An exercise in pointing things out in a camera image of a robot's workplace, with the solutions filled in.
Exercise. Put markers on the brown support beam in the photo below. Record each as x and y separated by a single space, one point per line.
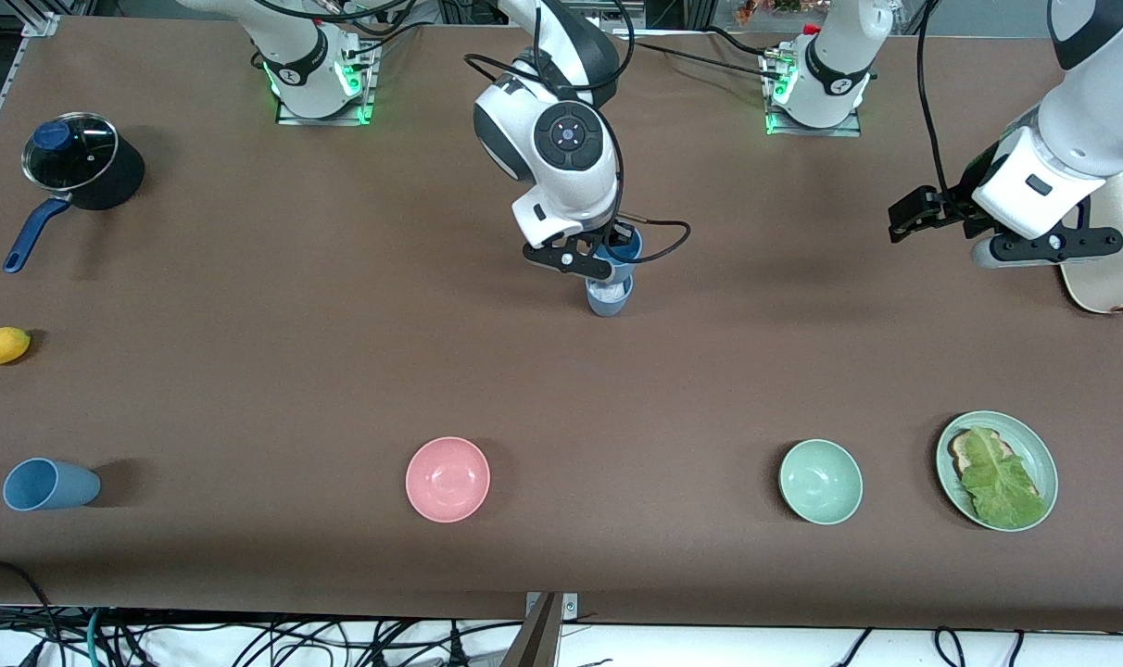
534 644

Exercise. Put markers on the mint green bowl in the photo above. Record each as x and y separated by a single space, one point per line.
821 482

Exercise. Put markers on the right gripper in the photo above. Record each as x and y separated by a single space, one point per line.
620 238

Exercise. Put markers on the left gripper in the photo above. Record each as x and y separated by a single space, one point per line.
953 206

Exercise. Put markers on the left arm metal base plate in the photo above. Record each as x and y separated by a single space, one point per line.
813 132

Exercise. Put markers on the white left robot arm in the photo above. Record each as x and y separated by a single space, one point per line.
1099 102

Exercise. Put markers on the mint green plate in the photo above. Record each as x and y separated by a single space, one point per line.
1036 454

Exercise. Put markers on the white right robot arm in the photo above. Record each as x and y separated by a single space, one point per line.
561 139

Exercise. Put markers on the aluminium corner bracket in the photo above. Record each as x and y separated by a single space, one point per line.
44 25

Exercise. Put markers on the blue cup holding paper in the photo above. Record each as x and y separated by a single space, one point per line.
608 307

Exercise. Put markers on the white paper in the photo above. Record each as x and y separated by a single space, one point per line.
603 290

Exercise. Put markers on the metal table edge bracket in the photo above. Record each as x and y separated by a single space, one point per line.
571 607

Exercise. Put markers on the yellow lemon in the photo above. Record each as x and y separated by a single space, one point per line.
1 346

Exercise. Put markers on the glass lid blue knob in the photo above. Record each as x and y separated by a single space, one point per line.
84 156

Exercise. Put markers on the pink bowl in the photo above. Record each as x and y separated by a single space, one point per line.
447 480

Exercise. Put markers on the grey metal box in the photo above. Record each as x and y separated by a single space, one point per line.
524 11

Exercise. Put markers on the toast slice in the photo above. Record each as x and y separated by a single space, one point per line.
961 454

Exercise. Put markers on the green lettuce leaf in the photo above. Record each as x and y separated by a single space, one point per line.
1002 486

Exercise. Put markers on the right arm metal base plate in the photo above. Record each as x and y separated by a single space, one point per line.
325 120

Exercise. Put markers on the cream toaster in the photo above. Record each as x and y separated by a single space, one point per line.
1117 278

